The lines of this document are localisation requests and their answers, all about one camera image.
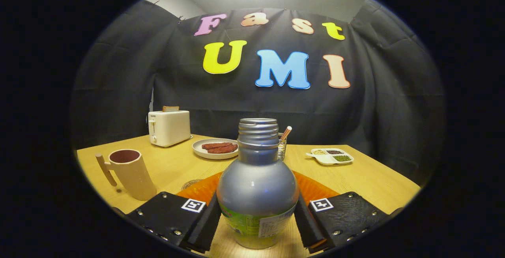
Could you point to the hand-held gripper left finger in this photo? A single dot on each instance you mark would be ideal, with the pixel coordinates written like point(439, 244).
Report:
point(205, 226)

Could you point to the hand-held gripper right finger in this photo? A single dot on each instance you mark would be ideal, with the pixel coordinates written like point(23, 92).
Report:
point(307, 226)

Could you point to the round cork coaster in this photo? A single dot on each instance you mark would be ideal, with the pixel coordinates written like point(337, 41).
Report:
point(190, 184)

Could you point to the silver bottle with green label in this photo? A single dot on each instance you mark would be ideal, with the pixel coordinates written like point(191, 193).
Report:
point(256, 187)

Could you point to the wooden table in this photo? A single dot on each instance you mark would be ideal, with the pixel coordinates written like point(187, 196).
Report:
point(355, 183)

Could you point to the white divided dish with grains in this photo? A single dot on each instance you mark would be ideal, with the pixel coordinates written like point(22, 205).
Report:
point(329, 160)

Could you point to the white round plate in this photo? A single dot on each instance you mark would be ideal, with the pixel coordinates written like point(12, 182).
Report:
point(201, 152)

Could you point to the reddish meat slices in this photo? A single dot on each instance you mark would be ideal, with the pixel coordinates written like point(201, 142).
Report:
point(221, 148)

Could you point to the striped straw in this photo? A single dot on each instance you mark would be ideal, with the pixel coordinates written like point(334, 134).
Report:
point(286, 132)

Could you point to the white toaster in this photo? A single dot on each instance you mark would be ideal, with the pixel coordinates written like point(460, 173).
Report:
point(169, 128)

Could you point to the toast slice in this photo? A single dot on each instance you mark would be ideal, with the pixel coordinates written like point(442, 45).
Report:
point(170, 109)

